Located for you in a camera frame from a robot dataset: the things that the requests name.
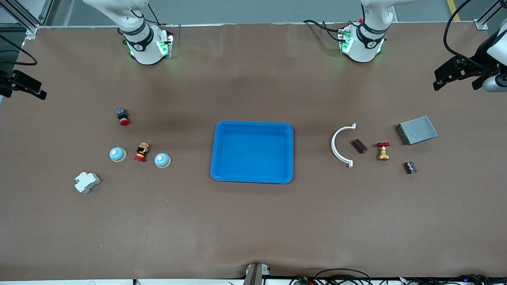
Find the blue plastic tray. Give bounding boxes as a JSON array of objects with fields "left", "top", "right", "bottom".
[{"left": 210, "top": 120, "right": 294, "bottom": 184}]

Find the red yellow emergency button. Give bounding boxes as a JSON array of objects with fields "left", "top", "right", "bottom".
[{"left": 134, "top": 142, "right": 151, "bottom": 163}]

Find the grey metal box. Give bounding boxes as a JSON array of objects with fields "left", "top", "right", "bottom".
[{"left": 395, "top": 116, "right": 439, "bottom": 146}]

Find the black red push button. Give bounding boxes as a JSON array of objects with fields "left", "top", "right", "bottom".
[{"left": 116, "top": 107, "right": 131, "bottom": 127}]

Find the tangled cable bundle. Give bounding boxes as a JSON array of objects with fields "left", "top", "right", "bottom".
[{"left": 396, "top": 273, "right": 507, "bottom": 285}]

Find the grey camera bracket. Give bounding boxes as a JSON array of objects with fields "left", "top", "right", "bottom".
[{"left": 242, "top": 262, "right": 271, "bottom": 285}]

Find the brown table mat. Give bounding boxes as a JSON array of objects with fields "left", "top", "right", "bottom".
[{"left": 0, "top": 22, "right": 507, "bottom": 279}]

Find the white circuit breaker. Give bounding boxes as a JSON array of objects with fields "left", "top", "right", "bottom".
[{"left": 74, "top": 171, "right": 101, "bottom": 194}]

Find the white curved pipe clamp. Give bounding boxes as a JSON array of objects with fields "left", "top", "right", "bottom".
[{"left": 331, "top": 123, "right": 357, "bottom": 169}]

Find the black looped cable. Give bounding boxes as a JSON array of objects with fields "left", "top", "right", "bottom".
[{"left": 315, "top": 268, "right": 372, "bottom": 285}]

